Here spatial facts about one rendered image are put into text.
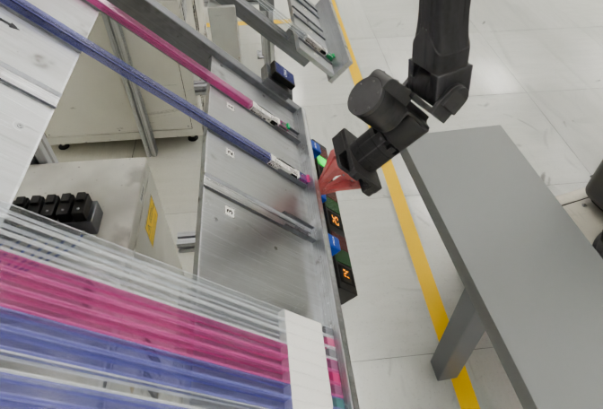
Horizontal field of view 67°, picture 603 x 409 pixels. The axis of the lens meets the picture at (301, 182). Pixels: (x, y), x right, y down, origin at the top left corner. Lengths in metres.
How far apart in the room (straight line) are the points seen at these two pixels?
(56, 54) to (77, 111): 1.35
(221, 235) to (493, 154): 0.68
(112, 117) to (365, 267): 1.11
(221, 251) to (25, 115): 0.24
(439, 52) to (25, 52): 0.48
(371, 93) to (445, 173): 0.40
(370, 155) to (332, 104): 1.48
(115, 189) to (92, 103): 0.98
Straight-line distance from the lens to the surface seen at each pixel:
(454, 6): 0.63
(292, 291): 0.58
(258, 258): 0.57
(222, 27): 1.10
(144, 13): 0.80
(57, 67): 0.58
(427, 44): 0.64
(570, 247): 0.94
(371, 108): 0.61
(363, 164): 0.69
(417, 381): 1.38
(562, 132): 2.29
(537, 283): 0.87
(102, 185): 0.97
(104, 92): 1.86
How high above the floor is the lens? 1.25
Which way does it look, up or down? 45 degrees down
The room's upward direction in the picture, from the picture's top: straight up
